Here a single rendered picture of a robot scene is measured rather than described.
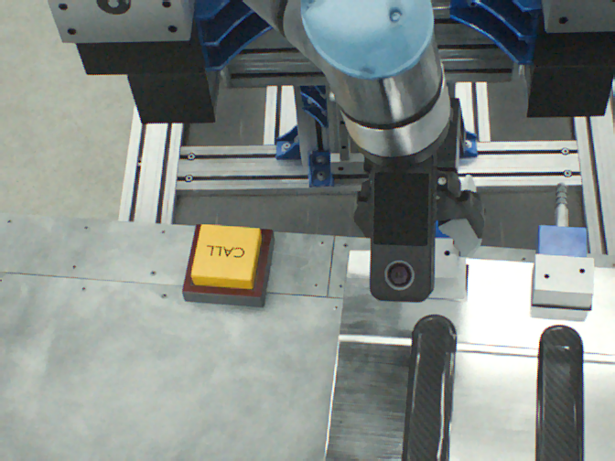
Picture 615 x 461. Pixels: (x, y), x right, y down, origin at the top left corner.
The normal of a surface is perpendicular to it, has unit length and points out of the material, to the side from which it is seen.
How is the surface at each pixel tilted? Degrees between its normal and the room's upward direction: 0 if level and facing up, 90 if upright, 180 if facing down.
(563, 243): 0
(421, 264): 38
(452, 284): 100
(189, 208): 0
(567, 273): 0
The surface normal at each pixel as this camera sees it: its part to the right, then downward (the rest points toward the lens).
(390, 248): -0.23, 0.08
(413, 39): 0.73, 0.50
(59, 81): -0.07, -0.54
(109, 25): -0.03, 0.84
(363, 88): -0.18, 0.91
